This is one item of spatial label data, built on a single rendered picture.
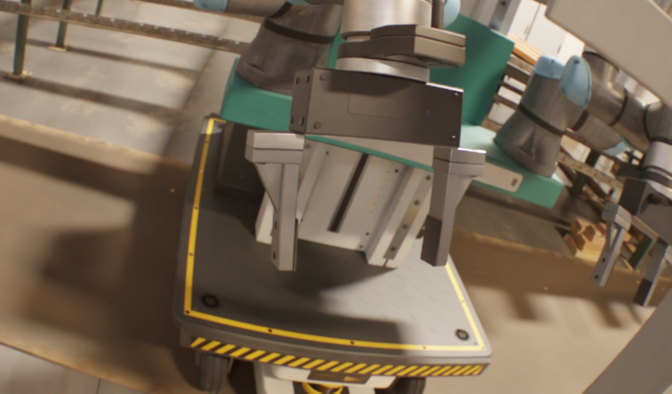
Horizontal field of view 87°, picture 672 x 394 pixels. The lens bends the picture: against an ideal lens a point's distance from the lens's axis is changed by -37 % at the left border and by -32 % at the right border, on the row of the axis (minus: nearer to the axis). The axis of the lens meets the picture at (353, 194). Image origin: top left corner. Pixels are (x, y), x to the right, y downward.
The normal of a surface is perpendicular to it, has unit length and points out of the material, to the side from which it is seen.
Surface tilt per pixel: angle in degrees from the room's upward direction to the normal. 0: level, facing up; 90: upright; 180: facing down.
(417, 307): 0
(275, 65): 72
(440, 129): 67
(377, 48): 97
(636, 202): 83
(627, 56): 90
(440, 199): 97
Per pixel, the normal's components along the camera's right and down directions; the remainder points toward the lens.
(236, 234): 0.36, -0.82
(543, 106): -0.50, 0.25
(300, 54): 0.42, 0.29
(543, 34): 0.15, 0.53
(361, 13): -0.61, 0.07
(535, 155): -0.11, 0.13
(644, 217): 0.24, 0.15
